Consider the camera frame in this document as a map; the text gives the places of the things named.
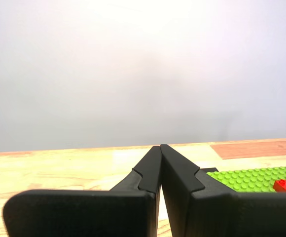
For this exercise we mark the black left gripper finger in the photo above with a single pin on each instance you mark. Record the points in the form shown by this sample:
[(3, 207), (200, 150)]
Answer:
[(83, 212), (219, 214)]

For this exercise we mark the green studded baseplate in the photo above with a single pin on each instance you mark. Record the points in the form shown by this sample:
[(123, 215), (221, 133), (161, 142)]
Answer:
[(244, 180)]

